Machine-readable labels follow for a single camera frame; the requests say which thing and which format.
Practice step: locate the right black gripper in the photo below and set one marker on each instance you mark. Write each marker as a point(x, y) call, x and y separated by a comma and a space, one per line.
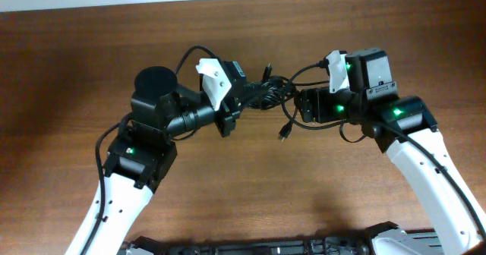
point(323, 96)

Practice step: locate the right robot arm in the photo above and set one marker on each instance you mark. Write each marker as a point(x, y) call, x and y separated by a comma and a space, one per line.
point(361, 90)

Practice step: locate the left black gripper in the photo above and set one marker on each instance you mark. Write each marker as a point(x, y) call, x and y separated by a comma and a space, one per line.
point(228, 113)

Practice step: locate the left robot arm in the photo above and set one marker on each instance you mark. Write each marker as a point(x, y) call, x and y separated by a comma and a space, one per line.
point(144, 148)

